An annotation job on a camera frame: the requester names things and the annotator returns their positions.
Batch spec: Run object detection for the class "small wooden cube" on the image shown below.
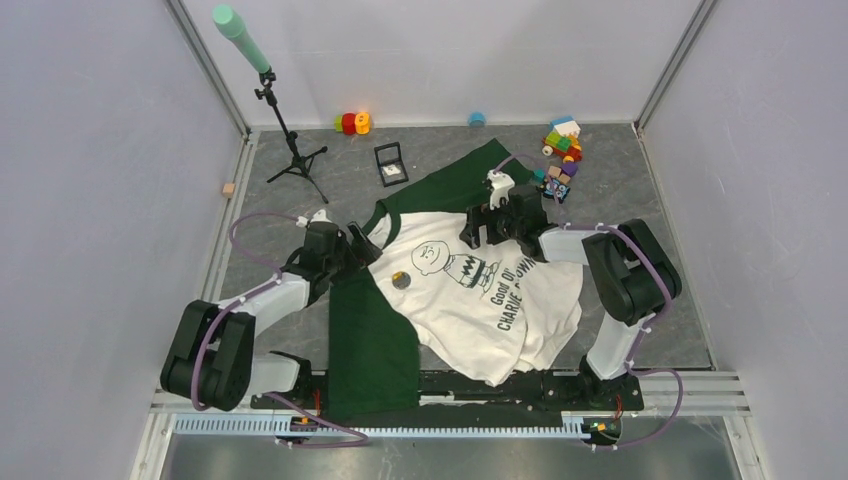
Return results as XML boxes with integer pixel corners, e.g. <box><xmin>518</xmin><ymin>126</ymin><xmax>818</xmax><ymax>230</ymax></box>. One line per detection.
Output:
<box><xmin>221</xmin><ymin>183</ymin><xmax>236</xmax><ymax>199</ymax></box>

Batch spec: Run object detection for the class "purple cube block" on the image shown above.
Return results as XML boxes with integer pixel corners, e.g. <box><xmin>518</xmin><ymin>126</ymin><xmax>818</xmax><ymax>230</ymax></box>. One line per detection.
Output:
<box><xmin>561</xmin><ymin>161</ymin><xmax>579</xmax><ymax>177</ymax></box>

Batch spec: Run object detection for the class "white and green t-shirt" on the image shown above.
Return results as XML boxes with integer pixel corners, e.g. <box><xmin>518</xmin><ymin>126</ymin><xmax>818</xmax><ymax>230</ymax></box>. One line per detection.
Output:
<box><xmin>327</xmin><ymin>140</ymin><xmax>584</xmax><ymax>415</ymax></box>

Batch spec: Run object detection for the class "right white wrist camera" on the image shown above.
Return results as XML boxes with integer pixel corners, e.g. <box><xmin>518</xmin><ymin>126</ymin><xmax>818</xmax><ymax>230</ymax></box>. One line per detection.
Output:
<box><xmin>486</xmin><ymin>170</ymin><xmax>515</xmax><ymax>210</ymax></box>

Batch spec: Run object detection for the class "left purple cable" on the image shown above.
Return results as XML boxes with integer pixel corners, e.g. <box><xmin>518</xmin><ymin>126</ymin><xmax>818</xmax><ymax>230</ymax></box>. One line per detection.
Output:
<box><xmin>190</xmin><ymin>211</ymin><xmax>371</xmax><ymax>452</ymax></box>

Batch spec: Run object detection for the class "red cylinder toy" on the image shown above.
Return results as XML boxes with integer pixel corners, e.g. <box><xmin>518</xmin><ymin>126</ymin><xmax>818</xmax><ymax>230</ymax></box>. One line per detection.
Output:
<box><xmin>339</xmin><ymin>113</ymin><xmax>356</xmax><ymax>135</ymax></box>

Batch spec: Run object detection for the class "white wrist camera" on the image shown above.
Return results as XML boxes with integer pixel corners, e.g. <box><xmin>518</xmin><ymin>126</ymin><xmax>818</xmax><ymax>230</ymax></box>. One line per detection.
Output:
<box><xmin>296</xmin><ymin>209</ymin><xmax>331</xmax><ymax>228</ymax></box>
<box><xmin>486</xmin><ymin>170</ymin><xmax>515</xmax><ymax>210</ymax></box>

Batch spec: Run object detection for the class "black blue patterned block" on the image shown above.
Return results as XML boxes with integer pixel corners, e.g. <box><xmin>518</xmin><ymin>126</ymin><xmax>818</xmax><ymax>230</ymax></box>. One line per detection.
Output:
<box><xmin>541</xmin><ymin>179</ymin><xmax>571</xmax><ymax>205</ymax></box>

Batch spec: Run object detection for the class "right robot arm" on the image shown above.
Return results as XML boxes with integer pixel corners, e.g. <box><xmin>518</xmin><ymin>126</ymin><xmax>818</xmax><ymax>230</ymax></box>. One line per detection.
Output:
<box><xmin>459</xmin><ymin>185</ymin><xmax>682</xmax><ymax>408</ymax></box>

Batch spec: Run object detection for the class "white blue brick block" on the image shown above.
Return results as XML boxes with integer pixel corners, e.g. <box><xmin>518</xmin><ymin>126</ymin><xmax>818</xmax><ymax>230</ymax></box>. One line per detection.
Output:
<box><xmin>550</xmin><ymin>116</ymin><xmax>581</xmax><ymax>138</ymax></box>

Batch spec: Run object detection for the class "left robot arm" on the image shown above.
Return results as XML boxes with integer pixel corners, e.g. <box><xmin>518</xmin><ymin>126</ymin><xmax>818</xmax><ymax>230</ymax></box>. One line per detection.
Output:
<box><xmin>159</xmin><ymin>213</ymin><xmax>382</xmax><ymax>411</ymax></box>

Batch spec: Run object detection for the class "black clear brooch case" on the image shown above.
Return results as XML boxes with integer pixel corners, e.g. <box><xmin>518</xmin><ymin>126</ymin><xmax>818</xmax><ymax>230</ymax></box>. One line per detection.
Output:
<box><xmin>374</xmin><ymin>142</ymin><xmax>409</xmax><ymax>188</ymax></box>

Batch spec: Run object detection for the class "black tripod stand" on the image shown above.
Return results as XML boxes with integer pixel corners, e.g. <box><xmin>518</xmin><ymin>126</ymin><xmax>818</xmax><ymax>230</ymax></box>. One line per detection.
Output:
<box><xmin>254</xmin><ymin>67</ymin><xmax>329</xmax><ymax>204</ymax></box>

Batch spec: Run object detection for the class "colourful brick toy train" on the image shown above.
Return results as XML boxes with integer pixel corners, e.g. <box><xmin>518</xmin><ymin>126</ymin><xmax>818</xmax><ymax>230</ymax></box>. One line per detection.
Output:
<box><xmin>542</xmin><ymin>130</ymin><xmax>583</xmax><ymax>162</ymax></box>

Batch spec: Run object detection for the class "orange ring toy block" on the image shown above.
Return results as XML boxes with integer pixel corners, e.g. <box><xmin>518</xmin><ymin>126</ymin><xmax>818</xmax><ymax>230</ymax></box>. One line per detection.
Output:
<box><xmin>354</xmin><ymin>111</ymin><xmax>372</xmax><ymax>135</ymax></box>

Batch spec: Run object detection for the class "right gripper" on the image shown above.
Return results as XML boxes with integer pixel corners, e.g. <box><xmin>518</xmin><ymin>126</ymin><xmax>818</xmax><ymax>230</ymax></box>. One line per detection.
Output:
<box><xmin>460</xmin><ymin>197</ymin><xmax>524</xmax><ymax>249</ymax></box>

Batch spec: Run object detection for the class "blue cylinder toy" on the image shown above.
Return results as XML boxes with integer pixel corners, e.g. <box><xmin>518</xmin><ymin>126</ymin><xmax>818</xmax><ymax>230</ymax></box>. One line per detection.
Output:
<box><xmin>467</xmin><ymin>111</ymin><xmax>487</xmax><ymax>128</ymax></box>

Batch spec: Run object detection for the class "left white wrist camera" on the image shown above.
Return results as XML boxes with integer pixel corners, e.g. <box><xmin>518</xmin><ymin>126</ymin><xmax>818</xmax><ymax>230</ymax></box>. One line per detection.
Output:
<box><xmin>296</xmin><ymin>209</ymin><xmax>331</xmax><ymax>228</ymax></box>

